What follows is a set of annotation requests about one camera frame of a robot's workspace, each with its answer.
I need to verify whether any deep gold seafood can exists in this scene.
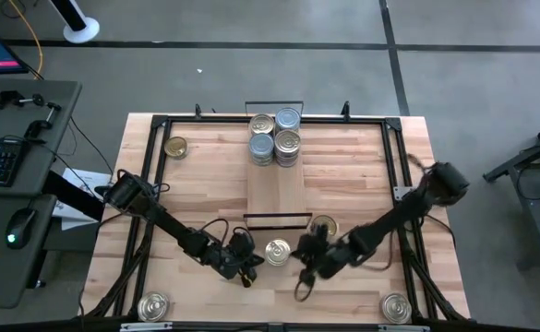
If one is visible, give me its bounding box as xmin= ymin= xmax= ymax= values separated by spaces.
xmin=163 ymin=136 xmax=190 ymax=160

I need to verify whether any grey metal bracket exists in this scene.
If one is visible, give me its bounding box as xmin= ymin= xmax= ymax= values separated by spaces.
xmin=119 ymin=322 xmax=174 ymax=332
xmin=378 ymin=325 xmax=432 ymax=332

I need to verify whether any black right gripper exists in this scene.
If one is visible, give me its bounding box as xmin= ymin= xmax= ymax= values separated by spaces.
xmin=292 ymin=223 xmax=352 ymax=290

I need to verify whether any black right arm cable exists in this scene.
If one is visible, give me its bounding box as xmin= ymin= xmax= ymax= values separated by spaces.
xmin=294 ymin=279 xmax=318 ymax=304

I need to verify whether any white paper sheet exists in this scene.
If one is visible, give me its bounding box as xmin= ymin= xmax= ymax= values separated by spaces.
xmin=50 ymin=168 xmax=113 ymax=231

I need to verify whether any black desk clamp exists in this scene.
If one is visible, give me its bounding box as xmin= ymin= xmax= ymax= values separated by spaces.
xmin=0 ymin=87 xmax=47 ymax=111
xmin=22 ymin=101 xmax=63 ymax=140

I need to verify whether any dark grey computer desk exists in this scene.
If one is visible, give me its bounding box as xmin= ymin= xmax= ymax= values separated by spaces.
xmin=0 ymin=77 xmax=84 ymax=310

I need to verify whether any black aluminium table frame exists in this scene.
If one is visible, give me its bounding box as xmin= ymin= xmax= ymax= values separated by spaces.
xmin=79 ymin=103 xmax=472 ymax=332

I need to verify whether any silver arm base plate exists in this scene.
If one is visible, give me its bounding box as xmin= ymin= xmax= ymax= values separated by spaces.
xmin=392 ymin=184 xmax=412 ymax=203

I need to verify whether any black computer mouse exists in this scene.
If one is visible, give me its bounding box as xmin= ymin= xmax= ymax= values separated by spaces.
xmin=4 ymin=207 xmax=38 ymax=252

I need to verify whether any black equipment stand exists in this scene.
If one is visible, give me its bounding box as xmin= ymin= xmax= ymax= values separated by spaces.
xmin=481 ymin=117 xmax=540 ymax=271

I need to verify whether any white pole stand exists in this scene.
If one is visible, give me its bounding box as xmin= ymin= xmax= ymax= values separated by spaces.
xmin=46 ymin=0 xmax=101 ymax=45

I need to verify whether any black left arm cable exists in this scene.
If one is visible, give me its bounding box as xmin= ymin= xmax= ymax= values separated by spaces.
xmin=199 ymin=218 xmax=231 ymax=243

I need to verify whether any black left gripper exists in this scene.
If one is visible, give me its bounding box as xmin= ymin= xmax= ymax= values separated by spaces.
xmin=203 ymin=226 xmax=266 ymax=290

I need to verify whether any wooden shelf with black frame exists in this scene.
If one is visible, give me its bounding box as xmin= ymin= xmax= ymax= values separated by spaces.
xmin=243 ymin=100 xmax=314 ymax=231

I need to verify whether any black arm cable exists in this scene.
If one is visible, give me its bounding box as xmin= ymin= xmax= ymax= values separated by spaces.
xmin=294 ymin=279 xmax=318 ymax=304
xmin=199 ymin=218 xmax=231 ymax=243

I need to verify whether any yellow cable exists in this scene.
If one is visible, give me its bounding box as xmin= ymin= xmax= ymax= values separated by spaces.
xmin=6 ymin=0 xmax=45 ymax=80

